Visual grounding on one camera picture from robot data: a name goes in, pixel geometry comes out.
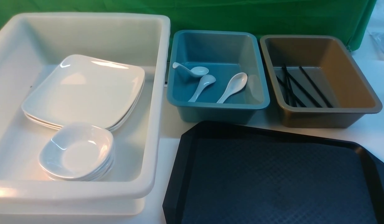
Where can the large white square plate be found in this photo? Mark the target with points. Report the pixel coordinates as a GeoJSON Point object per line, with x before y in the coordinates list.
{"type": "Point", "coordinates": [91, 67]}

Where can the white tray bowl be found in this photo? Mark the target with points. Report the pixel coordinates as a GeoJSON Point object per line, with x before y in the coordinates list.
{"type": "Point", "coordinates": [77, 151]}
{"type": "Point", "coordinates": [110, 161]}

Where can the top stacked white plate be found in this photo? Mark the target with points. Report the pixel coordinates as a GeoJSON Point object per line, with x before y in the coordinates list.
{"type": "Point", "coordinates": [134, 105]}

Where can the small white spoon in bin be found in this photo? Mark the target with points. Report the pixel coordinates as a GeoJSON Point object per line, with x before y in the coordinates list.
{"type": "Point", "coordinates": [194, 72]}

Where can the long white spoon in bin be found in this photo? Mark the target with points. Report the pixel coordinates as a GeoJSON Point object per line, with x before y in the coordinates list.
{"type": "Point", "coordinates": [236, 84]}

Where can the teal plastic bin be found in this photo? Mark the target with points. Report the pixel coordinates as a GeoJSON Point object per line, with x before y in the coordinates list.
{"type": "Point", "coordinates": [224, 53]}

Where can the black serving tray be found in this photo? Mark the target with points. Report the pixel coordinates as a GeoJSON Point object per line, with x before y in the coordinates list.
{"type": "Point", "coordinates": [230, 174]}

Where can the lower stacked white bowl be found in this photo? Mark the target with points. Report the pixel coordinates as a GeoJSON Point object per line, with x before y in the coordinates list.
{"type": "Point", "coordinates": [95, 178]}

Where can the stacked white bowl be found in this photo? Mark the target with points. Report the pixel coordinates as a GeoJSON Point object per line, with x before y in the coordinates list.
{"type": "Point", "coordinates": [95, 178]}
{"type": "Point", "coordinates": [104, 172]}

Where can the brown plastic bin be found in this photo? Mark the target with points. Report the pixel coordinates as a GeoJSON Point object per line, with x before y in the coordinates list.
{"type": "Point", "coordinates": [331, 67]}

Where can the top stacked white bowl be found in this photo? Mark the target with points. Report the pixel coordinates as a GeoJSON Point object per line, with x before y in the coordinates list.
{"type": "Point", "coordinates": [104, 172]}

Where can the large white plastic tub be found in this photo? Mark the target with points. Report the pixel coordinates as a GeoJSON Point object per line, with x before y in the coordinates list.
{"type": "Point", "coordinates": [31, 46]}

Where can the green backdrop cloth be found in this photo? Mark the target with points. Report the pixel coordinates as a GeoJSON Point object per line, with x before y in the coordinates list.
{"type": "Point", "coordinates": [345, 19]}

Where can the clear plastic bag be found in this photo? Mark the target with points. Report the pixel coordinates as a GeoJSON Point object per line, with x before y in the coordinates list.
{"type": "Point", "coordinates": [378, 38]}

